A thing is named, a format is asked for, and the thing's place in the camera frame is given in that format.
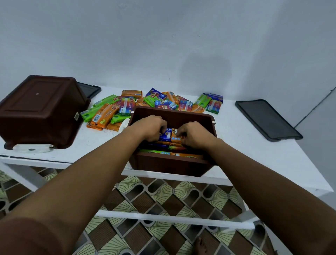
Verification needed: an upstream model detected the person's left hand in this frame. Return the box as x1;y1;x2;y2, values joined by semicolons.
126;115;168;142

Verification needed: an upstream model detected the person's right hand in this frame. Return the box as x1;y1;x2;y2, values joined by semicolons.
175;121;218;151

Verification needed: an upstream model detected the blue snack packet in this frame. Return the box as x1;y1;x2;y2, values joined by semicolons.
203;92;224;103
158;128;173;142

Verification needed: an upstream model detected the orange snack packet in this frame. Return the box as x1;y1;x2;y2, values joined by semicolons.
170;128;184;144
172;153;204;160

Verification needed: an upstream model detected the green snack packet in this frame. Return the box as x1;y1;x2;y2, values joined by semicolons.
138;149;171;155

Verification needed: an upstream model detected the pile of colourful snacks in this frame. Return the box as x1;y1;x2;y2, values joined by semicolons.
80;88;224;132

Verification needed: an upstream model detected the dark grey lid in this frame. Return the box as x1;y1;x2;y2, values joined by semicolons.
235;99;304;142
77;82;102;100

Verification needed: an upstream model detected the person's right forearm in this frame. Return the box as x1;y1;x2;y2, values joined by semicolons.
209;138;336;255

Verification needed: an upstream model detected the person's left forearm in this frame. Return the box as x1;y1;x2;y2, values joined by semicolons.
0;130;147;255

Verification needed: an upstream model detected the person's foot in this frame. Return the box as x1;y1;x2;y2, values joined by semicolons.
193;237;208;255

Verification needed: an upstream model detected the brown sleeve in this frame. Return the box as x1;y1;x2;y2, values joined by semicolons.
0;217;65;255

